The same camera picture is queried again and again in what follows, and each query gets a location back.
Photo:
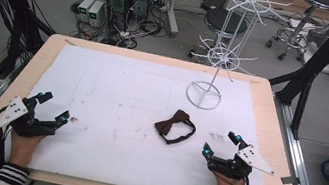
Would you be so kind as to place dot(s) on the dark brown bow tie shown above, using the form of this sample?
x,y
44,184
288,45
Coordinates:
x,y
168,125

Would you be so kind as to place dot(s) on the grey metal stand leg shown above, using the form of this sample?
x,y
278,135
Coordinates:
x,y
173,6

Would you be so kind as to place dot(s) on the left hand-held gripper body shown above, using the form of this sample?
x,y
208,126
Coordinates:
x,y
12,112

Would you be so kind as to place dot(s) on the person's left hand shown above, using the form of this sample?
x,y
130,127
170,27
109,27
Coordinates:
x,y
22,150

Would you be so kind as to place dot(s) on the chrome stool with black seat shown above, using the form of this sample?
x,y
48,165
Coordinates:
x,y
319,2

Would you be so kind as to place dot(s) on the white bench power supply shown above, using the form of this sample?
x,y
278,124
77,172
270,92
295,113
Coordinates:
x,y
95,13
85,7

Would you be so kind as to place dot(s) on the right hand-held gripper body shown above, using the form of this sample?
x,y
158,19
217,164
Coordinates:
x,y
254,159

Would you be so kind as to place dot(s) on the white foam mat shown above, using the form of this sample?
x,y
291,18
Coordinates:
x,y
119,125

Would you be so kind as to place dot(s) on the grey tape strip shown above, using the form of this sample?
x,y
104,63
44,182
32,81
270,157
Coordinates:
x,y
289,180

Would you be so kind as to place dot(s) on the black round stool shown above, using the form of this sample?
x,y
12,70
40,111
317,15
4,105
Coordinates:
x,y
220,20

